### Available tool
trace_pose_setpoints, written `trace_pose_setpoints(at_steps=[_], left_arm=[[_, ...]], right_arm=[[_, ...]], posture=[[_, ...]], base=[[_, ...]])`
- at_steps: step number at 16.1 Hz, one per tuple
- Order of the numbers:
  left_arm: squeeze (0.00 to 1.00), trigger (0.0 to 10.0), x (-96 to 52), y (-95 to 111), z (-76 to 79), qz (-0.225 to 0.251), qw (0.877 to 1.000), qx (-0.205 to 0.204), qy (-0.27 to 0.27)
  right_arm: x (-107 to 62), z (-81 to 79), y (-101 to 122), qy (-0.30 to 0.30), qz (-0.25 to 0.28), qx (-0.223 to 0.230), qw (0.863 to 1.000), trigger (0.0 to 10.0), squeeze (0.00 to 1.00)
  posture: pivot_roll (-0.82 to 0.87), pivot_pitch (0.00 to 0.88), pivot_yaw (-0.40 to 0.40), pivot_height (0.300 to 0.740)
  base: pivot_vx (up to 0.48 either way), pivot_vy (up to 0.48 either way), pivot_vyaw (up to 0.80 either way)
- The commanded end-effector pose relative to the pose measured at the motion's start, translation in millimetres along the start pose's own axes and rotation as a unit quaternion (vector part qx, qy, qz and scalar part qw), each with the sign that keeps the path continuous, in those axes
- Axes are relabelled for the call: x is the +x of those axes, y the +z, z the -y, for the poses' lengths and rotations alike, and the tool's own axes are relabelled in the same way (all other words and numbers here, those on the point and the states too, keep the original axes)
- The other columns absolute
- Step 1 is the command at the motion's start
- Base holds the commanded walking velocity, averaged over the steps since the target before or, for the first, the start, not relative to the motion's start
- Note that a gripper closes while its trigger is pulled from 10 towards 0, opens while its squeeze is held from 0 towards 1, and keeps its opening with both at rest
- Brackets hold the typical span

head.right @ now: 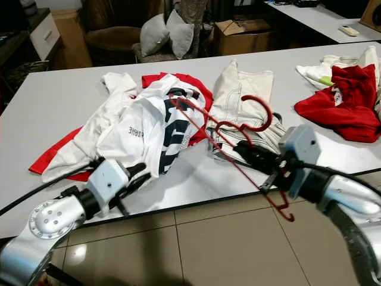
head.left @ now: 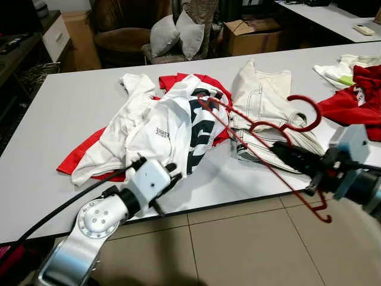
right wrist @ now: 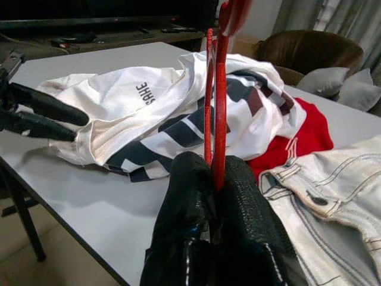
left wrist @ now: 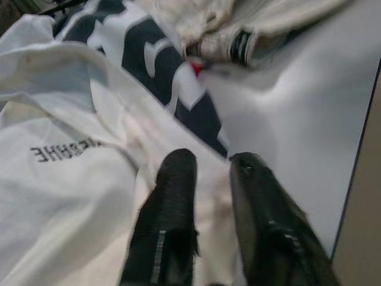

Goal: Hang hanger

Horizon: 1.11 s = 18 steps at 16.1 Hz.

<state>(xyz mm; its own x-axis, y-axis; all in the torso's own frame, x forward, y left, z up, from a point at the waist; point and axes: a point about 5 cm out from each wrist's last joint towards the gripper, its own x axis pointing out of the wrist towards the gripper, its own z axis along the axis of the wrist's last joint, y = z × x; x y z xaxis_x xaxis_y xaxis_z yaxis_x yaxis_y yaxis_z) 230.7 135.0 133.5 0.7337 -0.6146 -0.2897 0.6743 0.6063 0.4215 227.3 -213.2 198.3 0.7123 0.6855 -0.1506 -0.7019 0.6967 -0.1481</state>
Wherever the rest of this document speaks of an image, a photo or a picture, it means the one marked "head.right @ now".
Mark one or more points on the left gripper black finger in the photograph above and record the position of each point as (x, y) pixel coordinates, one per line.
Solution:
(146, 183)
(137, 169)

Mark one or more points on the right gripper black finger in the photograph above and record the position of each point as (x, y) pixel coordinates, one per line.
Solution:
(251, 151)
(255, 165)

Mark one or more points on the red plastic hanger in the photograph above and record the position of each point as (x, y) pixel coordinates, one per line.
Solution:
(269, 118)

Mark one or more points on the white T-shirt black print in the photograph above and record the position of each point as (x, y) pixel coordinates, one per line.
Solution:
(137, 128)

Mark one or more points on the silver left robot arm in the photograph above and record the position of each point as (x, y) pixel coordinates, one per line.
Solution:
(53, 220)

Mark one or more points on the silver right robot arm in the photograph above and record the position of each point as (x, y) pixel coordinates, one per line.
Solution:
(351, 202)

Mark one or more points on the plain white garment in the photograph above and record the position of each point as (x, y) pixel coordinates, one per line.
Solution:
(77, 143)

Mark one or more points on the cream garment with stitching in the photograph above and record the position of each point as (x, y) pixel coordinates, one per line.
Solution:
(244, 83)

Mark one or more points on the red garment white print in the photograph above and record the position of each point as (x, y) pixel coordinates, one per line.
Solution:
(345, 107)

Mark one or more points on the white garment green patch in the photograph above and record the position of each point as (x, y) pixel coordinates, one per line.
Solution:
(312, 72)

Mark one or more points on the open cardboard box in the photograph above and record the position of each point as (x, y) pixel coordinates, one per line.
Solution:
(244, 42)

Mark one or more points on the brown armchair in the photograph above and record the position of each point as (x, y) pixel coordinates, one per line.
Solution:
(107, 42)

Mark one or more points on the tall cardboard box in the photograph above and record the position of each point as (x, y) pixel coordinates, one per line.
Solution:
(71, 39)

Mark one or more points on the white desk black legs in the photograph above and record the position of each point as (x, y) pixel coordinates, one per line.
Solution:
(315, 15)

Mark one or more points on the white remote control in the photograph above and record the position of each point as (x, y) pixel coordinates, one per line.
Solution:
(349, 30)

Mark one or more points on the dark TV stand white drawers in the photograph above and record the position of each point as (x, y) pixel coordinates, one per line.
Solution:
(44, 36)

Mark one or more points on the brown cardboard box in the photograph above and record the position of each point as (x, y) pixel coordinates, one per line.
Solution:
(372, 15)

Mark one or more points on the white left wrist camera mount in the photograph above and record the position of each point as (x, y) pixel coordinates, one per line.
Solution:
(110, 179)

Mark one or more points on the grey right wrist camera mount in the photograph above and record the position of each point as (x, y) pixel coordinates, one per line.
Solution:
(300, 143)

